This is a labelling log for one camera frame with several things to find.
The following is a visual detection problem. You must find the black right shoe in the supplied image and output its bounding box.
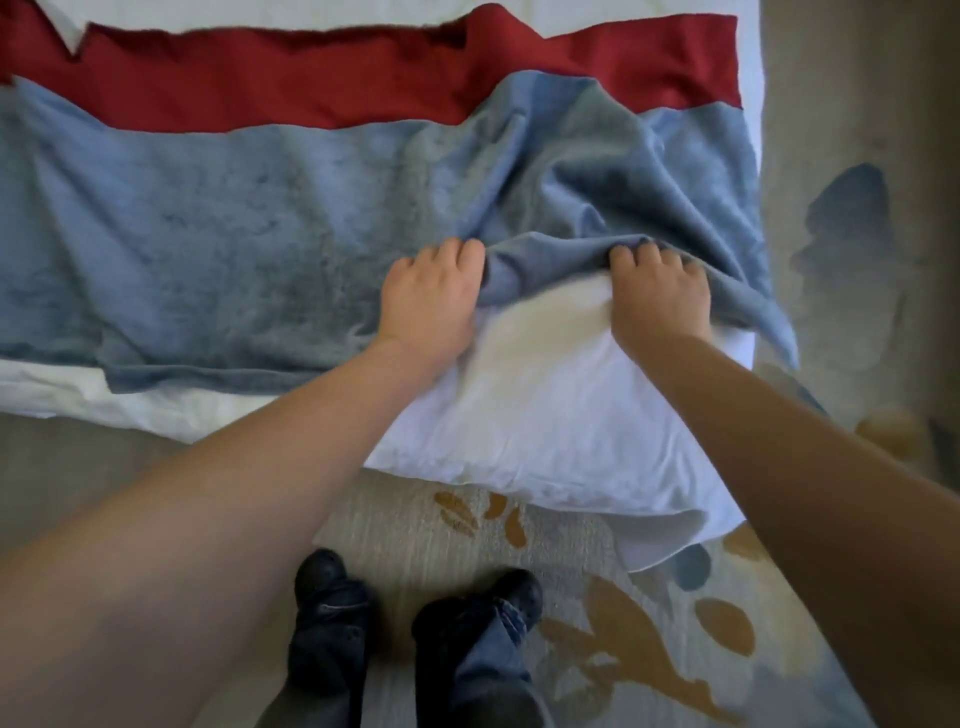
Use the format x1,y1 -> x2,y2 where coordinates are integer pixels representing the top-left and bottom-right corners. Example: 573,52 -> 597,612
486,567 -> 545,633

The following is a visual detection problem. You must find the white bed sheet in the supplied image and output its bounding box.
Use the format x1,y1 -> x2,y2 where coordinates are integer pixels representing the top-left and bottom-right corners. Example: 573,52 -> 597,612
0,0 -> 767,573

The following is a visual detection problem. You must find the blue terry towel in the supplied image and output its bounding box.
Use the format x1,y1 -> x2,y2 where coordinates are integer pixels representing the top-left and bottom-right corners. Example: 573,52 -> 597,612
0,69 -> 801,397

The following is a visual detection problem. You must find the red cloth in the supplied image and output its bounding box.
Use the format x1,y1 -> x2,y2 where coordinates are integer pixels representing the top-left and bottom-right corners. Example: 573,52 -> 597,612
0,2 -> 744,135

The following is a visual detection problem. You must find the black shoe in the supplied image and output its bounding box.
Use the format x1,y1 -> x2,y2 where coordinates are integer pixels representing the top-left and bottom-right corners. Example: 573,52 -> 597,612
486,567 -> 545,633
293,548 -> 376,627

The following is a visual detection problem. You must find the person's left hand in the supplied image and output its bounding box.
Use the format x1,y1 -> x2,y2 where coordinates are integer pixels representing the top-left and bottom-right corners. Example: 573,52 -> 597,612
373,237 -> 488,385

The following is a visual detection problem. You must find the person's right forearm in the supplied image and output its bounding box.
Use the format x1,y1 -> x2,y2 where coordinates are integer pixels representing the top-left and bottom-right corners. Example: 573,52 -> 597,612
636,330 -> 960,728

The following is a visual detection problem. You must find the person's left forearm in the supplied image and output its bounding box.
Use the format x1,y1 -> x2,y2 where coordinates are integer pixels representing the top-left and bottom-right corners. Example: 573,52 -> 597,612
0,336 -> 450,728

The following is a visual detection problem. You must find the person's right hand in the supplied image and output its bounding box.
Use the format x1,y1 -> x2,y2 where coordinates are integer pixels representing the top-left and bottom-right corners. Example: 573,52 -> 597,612
608,240 -> 714,363

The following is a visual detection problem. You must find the black left shoe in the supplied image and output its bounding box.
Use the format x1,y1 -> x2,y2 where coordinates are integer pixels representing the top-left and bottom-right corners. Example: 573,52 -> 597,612
293,548 -> 376,627

